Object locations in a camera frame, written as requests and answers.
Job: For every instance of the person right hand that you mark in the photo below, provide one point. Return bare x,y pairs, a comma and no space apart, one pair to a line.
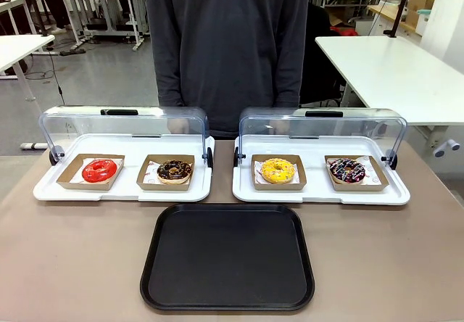
179,126

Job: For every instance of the person left hand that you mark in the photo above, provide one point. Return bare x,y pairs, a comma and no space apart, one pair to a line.
280,126

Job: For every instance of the person right forearm grey sleeve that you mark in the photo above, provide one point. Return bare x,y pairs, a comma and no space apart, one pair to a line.
170,82

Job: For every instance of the person left forearm grey sleeve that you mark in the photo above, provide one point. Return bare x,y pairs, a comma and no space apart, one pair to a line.
288,82

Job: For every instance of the yellow sprinkled donut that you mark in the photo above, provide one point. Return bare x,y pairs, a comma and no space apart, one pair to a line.
270,174

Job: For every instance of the chocolate nut donut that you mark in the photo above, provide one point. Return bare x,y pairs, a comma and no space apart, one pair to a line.
167,174

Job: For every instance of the brown cardboard donut tray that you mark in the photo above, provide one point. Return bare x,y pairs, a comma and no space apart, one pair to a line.
87,186
279,187
163,187
359,188

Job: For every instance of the dark donut white drizzle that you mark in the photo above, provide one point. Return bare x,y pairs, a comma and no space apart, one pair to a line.
339,175

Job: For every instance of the red glazed donut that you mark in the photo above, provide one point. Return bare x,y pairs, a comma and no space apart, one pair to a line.
90,175

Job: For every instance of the black plastic serving tray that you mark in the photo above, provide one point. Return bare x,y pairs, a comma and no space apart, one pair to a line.
226,256

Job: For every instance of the black lid hinge knob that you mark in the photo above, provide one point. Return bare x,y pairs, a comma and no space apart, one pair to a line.
236,157
392,161
210,157
54,157

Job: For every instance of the clear display case lid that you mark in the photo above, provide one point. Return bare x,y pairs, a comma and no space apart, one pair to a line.
90,126
344,130

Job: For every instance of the black office chair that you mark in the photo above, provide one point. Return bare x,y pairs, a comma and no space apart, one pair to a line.
319,64

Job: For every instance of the white display case base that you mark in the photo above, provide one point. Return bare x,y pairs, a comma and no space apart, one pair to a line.
127,196
315,198

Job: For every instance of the person torso dark grey sweater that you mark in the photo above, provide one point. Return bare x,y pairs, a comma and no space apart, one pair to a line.
228,46

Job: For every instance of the large white side table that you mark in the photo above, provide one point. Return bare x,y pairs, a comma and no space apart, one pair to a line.
391,72

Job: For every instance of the black floor power strip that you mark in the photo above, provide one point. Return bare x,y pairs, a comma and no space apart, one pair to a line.
72,51

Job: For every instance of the white table floor foot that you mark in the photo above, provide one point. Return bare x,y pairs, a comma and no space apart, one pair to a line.
33,146

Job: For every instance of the wooden top background bench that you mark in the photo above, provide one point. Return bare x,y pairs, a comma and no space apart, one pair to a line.
391,15

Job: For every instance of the white table foot with casters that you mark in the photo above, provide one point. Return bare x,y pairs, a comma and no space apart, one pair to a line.
446,148

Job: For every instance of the black clamp pole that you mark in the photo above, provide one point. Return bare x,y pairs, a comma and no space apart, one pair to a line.
400,6

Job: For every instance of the background person dark trousers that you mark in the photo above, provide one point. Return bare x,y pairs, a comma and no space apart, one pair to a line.
58,6

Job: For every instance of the small white side table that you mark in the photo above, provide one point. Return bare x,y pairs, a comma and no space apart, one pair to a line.
21,44

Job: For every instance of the brown cardboard box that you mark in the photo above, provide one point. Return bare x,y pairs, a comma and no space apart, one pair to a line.
418,8

